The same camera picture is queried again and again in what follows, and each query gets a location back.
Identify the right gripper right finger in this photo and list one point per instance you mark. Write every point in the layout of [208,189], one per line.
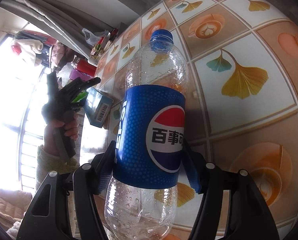
[232,193]

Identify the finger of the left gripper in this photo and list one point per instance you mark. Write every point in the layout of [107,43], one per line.
[76,86]
[77,106]

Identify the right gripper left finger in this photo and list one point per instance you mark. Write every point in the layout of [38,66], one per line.
[66,201]

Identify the blue medicine box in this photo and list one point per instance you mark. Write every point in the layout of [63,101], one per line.
[97,107]

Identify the Pepsi plastic bottle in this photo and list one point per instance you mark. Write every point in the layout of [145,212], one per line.
[142,194]

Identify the person's left hand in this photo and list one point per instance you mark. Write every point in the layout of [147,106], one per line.
[71,130]

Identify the purple container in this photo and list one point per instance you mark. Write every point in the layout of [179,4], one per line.
[74,74]

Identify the hanging clothes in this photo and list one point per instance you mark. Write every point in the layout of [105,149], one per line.
[33,47]

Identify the white plastic bag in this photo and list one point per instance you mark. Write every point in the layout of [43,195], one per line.
[93,38]

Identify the grey curtain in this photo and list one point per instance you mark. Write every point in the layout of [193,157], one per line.
[51,20]

